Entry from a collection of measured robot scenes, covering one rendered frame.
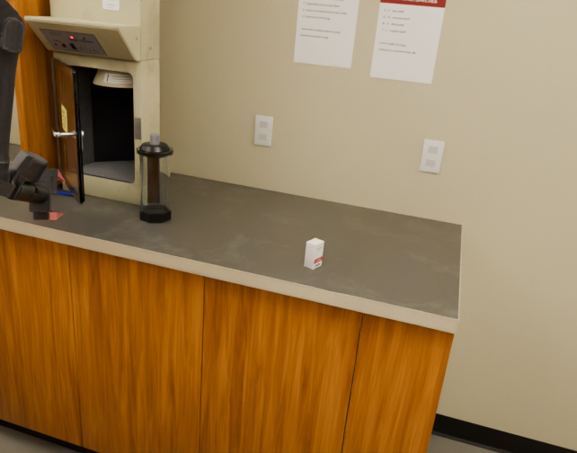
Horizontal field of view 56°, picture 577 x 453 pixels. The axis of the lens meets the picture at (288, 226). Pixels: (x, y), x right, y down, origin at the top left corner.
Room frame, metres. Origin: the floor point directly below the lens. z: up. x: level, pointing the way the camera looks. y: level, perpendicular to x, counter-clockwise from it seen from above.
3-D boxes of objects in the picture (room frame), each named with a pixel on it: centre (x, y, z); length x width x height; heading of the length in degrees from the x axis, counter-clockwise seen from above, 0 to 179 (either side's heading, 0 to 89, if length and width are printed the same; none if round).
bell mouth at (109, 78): (1.83, 0.60, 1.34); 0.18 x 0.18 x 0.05
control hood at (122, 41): (1.69, 0.66, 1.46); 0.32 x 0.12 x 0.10; 74
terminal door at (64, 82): (1.65, 0.71, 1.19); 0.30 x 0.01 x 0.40; 33
